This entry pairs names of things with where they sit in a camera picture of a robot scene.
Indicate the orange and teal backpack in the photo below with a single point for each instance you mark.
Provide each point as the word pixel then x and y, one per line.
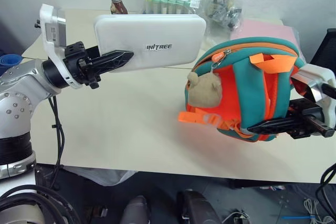
pixel 249 85

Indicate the pink paper sheet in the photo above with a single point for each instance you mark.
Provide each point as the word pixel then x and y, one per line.
pixel 265 30

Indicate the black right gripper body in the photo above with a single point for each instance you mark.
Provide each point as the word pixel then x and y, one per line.
pixel 305 107

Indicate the black monitor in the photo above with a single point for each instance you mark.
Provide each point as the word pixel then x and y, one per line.
pixel 325 51

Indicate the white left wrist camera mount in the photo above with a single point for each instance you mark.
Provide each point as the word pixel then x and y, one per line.
pixel 51 31

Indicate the blue tape strip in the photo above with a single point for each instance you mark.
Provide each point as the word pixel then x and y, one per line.
pixel 299 217

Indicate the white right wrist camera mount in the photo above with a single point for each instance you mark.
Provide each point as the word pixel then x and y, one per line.
pixel 319 73

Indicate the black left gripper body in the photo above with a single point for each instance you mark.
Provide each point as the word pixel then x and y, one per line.
pixel 77 62

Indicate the beige plush bear charm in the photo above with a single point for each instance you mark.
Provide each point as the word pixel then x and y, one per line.
pixel 204 91

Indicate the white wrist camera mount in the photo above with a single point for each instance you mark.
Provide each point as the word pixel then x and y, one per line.
pixel 319 73
pixel 51 31

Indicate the black rounded shape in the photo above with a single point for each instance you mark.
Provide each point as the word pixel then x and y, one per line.
pixel 197 208

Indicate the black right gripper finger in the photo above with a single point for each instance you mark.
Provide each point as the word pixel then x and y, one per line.
pixel 278 125

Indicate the white plastic bag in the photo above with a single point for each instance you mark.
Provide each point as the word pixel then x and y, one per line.
pixel 102 175

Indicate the dark grey rounded shape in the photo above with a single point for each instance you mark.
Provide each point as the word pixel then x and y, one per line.
pixel 136 211

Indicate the clear bag of dark parts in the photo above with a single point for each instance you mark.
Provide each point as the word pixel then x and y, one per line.
pixel 221 3

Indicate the white box with black print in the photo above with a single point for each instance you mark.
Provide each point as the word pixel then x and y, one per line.
pixel 157 32

